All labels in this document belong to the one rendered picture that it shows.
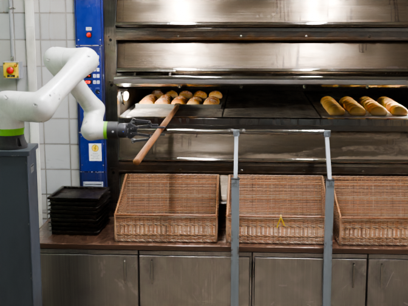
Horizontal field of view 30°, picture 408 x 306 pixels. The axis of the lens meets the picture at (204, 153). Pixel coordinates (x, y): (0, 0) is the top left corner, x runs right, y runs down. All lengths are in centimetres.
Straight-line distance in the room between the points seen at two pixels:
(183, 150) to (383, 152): 116
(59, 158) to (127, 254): 83
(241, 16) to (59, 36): 105
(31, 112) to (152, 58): 130
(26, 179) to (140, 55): 134
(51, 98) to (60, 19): 125
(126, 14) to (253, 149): 106
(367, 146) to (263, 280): 103
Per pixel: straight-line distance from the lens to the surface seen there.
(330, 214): 395
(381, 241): 413
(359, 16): 442
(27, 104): 331
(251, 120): 443
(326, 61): 441
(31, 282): 353
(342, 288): 414
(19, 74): 453
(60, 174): 462
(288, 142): 447
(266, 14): 438
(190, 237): 408
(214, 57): 440
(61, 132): 458
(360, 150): 450
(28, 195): 341
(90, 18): 445
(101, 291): 419
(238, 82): 426
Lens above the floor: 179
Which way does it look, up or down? 11 degrees down
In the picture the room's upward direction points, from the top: straight up
